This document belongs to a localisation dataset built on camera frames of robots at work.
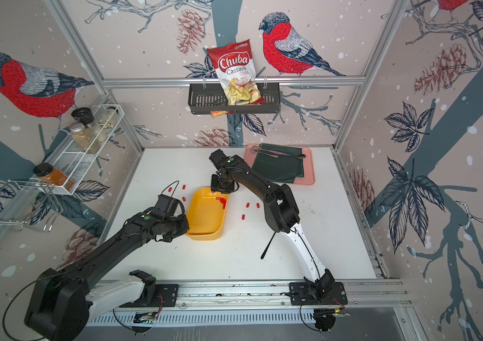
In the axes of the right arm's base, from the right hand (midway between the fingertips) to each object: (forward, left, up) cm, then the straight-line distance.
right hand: (214, 190), depth 95 cm
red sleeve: (-10, -14, -7) cm, 18 cm away
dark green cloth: (+24, -32, -7) cm, 40 cm away
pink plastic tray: (+24, -48, -8) cm, 54 cm away
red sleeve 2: (-3, -16, -7) cm, 17 cm away
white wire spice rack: (-9, +47, +24) cm, 54 cm away
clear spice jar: (+12, +41, +28) cm, 52 cm away
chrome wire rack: (-25, +47, +29) cm, 60 cm away
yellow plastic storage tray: (-11, +3, -6) cm, 12 cm away
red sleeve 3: (-3, -20, -7) cm, 22 cm away
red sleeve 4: (-2, -3, -6) cm, 7 cm away
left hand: (-16, +6, +1) cm, 17 cm away
